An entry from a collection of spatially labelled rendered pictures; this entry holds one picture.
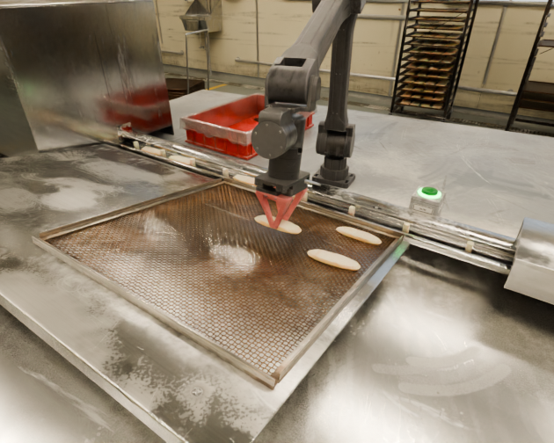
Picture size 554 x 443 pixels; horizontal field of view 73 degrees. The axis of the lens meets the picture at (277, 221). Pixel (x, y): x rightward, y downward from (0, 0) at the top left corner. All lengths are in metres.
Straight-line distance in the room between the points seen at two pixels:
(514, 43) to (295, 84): 4.69
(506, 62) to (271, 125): 4.78
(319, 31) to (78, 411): 0.73
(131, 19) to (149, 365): 1.22
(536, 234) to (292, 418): 0.61
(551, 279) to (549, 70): 4.50
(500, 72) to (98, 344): 5.09
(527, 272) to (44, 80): 1.30
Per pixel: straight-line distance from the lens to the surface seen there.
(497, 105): 5.34
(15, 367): 0.78
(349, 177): 1.20
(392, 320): 0.75
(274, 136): 0.57
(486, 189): 1.31
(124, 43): 1.48
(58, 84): 1.36
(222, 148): 1.42
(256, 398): 0.44
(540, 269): 0.83
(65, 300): 0.60
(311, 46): 0.71
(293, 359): 0.47
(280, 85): 0.63
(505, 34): 5.23
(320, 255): 0.69
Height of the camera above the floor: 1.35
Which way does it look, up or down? 32 degrees down
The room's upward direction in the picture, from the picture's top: straight up
